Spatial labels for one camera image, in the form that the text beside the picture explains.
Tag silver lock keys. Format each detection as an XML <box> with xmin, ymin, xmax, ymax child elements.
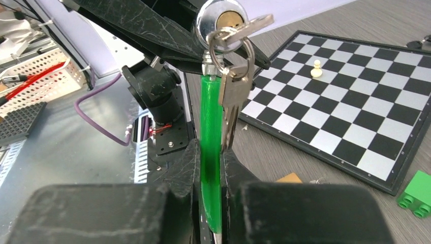
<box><xmin>208</xmin><ymin>14</ymin><xmax>274</xmax><ymax>151</ymax></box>

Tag black white chessboard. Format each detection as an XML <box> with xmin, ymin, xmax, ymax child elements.
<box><xmin>239</xmin><ymin>30</ymin><xmax>430</xmax><ymax>195</ymax></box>

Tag green toy brick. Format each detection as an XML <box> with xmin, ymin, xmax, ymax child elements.
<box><xmin>397</xmin><ymin>170</ymin><xmax>430</xmax><ymax>219</ymax></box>

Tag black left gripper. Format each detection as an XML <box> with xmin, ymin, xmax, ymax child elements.
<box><xmin>60</xmin><ymin>0</ymin><xmax>272</xmax><ymax>73</ymax></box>

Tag red handled tool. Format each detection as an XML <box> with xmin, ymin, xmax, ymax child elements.
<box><xmin>1</xmin><ymin>62</ymin><xmax>66</xmax><ymax>106</ymax></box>

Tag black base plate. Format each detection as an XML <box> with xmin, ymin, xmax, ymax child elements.
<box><xmin>132</xmin><ymin>72</ymin><xmax>196</xmax><ymax>184</ymax></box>

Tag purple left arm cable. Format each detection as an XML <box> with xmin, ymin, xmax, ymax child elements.
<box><xmin>74</xmin><ymin>72</ymin><xmax>134</xmax><ymax>147</ymax></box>

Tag orange black padlock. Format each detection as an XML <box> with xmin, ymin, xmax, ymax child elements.
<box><xmin>406</xmin><ymin>35</ymin><xmax>430</xmax><ymax>50</ymax></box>

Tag green cable lock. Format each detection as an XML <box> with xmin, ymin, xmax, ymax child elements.
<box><xmin>195</xmin><ymin>1</ymin><xmax>248</xmax><ymax>236</ymax></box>

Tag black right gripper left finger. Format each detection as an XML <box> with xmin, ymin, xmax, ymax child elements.
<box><xmin>7</xmin><ymin>140</ymin><xmax>200</xmax><ymax>243</ymax></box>

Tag brass padlock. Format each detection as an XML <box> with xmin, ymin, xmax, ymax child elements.
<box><xmin>276</xmin><ymin>173</ymin><xmax>326</xmax><ymax>185</ymax></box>

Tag white perforated basket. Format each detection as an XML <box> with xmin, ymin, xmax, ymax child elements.
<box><xmin>1</xmin><ymin>48</ymin><xmax>86</xmax><ymax>117</ymax></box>

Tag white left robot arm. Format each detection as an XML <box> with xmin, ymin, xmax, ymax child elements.
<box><xmin>63</xmin><ymin>1</ymin><xmax>274</xmax><ymax>150</ymax></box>

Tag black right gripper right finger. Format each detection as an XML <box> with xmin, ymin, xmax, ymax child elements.
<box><xmin>220</xmin><ymin>151</ymin><xmax>394</xmax><ymax>243</ymax></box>

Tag cream chess pawn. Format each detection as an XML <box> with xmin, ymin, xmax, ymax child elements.
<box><xmin>310</xmin><ymin>59</ymin><xmax>323</xmax><ymax>78</ymax></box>

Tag grey studded plate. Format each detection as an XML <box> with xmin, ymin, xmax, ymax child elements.
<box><xmin>1</xmin><ymin>102</ymin><xmax>47</xmax><ymax>146</ymax></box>

